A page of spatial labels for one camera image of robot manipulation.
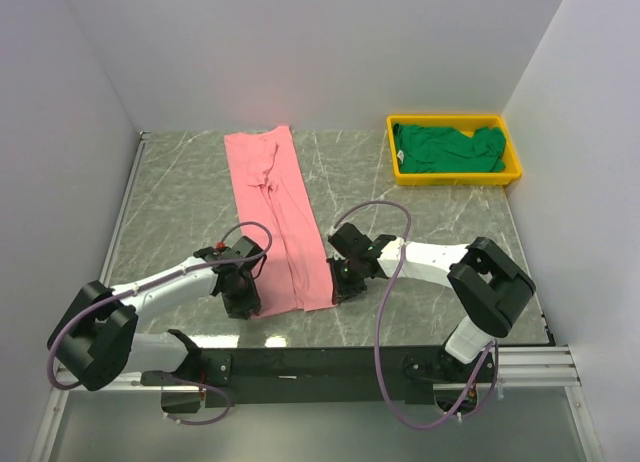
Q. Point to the pink t shirt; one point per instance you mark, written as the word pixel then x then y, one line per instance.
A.
pixel 269 189

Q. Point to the black base beam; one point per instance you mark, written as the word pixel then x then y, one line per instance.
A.
pixel 412 374

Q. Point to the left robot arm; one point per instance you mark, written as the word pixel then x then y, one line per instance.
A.
pixel 97 338

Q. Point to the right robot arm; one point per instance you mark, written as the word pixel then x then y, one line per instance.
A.
pixel 492 289

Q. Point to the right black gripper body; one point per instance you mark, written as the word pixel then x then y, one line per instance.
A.
pixel 348 280

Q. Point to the green t shirt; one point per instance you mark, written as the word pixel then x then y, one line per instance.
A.
pixel 422 150

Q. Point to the yellow plastic bin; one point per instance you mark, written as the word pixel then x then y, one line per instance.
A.
pixel 466 124

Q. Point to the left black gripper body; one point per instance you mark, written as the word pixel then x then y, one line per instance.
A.
pixel 243 297

